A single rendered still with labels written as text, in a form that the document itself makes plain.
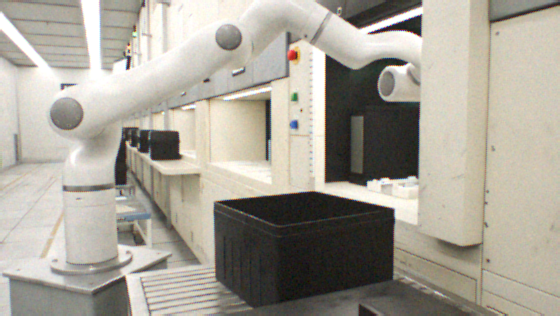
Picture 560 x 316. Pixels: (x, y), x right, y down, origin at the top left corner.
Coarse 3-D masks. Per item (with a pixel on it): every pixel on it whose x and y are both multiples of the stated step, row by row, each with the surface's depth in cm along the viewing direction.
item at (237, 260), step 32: (320, 192) 101; (224, 224) 85; (256, 224) 73; (288, 224) 100; (320, 224) 71; (352, 224) 75; (384, 224) 79; (224, 256) 85; (256, 256) 73; (288, 256) 68; (320, 256) 71; (352, 256) 75; (384, 256) 80; (256, 288) 74; (288, 288) 68; (320, 288) 72
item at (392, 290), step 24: (360, 288) 59; (384, 288) 59; (408, 288) 59; (240, 312) 52; (264, 312) 52; (288, 312) 52; (312, 312) 52; (336, 312) 51; (360, 312) 47; (384, 312) 45; (408, 312) 51; (432, 312) 51; (456, 312) 51
